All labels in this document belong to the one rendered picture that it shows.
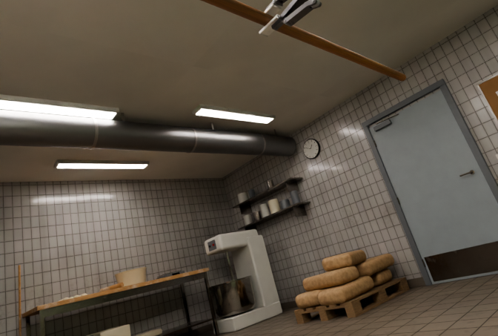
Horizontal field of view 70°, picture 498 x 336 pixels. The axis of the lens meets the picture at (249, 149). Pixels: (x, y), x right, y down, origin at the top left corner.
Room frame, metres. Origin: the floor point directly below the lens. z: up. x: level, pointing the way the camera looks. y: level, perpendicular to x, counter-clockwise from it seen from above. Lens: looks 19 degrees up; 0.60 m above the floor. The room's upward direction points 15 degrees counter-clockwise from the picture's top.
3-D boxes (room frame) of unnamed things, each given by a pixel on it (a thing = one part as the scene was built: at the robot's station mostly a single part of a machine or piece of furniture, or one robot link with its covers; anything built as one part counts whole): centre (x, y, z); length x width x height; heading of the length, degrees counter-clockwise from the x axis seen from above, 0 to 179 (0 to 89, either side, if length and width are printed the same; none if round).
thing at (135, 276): (5.07, 2.04, 1.01); 0.43 x 0.43 x 0.21
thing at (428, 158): (4.26, -1.99, 1.08); 1.14 x 0.09 x 2.16; 45
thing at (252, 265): (5.75, 0.68, 0.66); 1.00 x 0.66 x 1.32; 135
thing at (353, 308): (4.60, -0.71, 0.07); 1.20 x 0.80 x 0.14; 135
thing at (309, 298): (4.52, -0.36, 0.22); 0.62 x 0.36 x 0.15; 141
